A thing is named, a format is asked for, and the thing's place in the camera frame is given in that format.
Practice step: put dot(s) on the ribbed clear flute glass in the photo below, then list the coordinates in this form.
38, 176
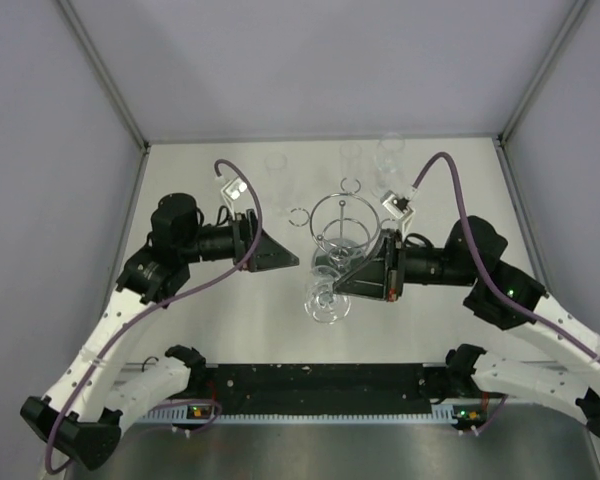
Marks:
276, 165

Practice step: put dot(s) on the clear wine glass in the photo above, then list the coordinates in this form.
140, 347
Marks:
321, 302
388, 160

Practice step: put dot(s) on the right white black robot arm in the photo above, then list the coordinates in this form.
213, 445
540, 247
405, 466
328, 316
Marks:
504, 297

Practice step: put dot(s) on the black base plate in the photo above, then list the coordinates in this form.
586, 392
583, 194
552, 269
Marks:
327, 388

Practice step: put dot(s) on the aluminium frame rail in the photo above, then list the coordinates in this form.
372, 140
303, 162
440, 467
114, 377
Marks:
101, 72

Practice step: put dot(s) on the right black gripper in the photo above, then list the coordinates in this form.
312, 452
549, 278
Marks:
380, 274

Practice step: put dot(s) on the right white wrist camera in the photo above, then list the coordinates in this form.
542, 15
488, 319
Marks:
400, 208

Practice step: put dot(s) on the clear champagne flute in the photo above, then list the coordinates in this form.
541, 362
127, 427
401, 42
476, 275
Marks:
350, 164

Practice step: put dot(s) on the chrome wine glass rack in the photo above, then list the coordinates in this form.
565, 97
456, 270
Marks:
342, 226

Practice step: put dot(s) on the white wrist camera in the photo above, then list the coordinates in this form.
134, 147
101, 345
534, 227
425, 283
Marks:
400, 208
230, 191

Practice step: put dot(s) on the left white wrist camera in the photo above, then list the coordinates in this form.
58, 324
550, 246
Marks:
230, 191

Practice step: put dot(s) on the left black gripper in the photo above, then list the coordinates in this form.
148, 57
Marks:
244, 228

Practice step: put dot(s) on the slotted cable duct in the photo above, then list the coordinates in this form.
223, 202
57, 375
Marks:
190, 415

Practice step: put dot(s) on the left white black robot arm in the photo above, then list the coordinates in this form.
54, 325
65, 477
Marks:
84, 415

